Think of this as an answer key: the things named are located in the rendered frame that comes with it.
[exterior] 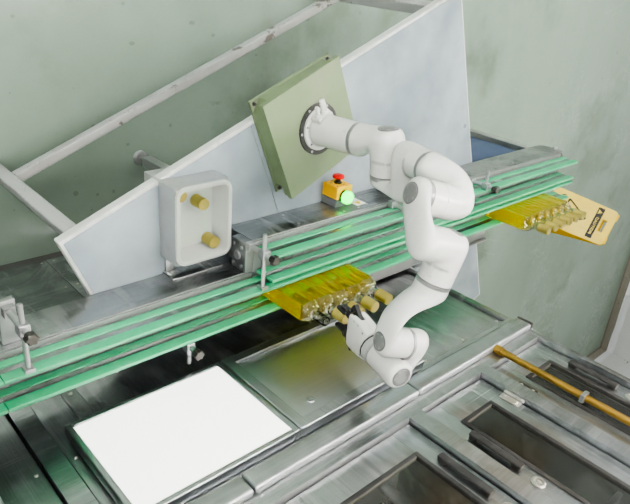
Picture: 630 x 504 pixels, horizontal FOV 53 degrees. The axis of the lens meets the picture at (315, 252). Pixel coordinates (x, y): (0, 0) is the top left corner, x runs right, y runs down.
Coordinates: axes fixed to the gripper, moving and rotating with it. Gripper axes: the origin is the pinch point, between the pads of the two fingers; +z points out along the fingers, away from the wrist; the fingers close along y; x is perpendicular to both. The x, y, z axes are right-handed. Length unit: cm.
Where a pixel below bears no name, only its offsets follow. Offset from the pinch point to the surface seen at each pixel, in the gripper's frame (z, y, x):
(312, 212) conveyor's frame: 37.4, 15.3, -8.0
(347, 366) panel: -5.5, -12.7, 0.5
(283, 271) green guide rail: 19.5, 6.2, 9.8
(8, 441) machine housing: 2, -16, 86
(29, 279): 78, -15, 74
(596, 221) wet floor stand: 148, -72, -301
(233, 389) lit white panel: -3.8, -12.2, 33.4
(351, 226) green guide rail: 28.1, 13.2, -17.2
